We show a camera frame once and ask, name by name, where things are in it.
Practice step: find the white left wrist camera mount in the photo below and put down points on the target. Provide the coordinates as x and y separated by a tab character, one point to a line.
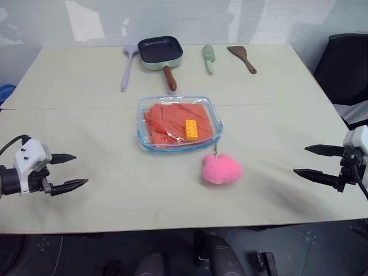
28	155

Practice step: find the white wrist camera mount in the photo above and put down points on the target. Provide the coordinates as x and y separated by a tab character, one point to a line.
356	139
28	155

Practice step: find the purple silicone spatula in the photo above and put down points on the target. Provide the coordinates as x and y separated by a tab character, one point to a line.
128	67

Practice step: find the yellow toy brick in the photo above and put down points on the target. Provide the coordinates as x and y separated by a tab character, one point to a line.
191	130

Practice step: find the green square frying pan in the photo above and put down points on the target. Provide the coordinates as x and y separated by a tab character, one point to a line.
159	50

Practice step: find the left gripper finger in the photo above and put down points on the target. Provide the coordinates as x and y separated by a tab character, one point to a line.
63	157
69	185

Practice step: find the clear pouch with orange cloth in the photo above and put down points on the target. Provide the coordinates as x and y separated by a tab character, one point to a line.
143	143

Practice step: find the black block under table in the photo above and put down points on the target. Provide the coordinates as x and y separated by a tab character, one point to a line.
266	264

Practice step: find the orange cloth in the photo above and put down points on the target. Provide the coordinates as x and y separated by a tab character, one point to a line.
169	120

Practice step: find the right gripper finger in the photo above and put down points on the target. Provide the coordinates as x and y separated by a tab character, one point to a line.
326	150
319	176

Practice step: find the blue object beside table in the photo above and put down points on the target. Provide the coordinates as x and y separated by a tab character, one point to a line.
6	92

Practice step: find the black office chair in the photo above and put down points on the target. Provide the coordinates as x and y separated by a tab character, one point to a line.
345	69

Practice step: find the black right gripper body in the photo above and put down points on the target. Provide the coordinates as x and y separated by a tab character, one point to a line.
348	172

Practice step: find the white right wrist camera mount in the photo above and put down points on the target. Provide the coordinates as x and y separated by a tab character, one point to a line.
356	139

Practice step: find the brown wooden spatula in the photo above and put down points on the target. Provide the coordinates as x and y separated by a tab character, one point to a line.
238	53

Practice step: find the dark rounded shape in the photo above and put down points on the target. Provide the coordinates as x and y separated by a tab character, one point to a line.
152	266
218	256

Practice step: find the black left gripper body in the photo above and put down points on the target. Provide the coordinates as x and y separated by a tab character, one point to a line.
38	179

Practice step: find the green sheathed knife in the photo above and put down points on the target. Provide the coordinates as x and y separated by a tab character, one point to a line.
209	56

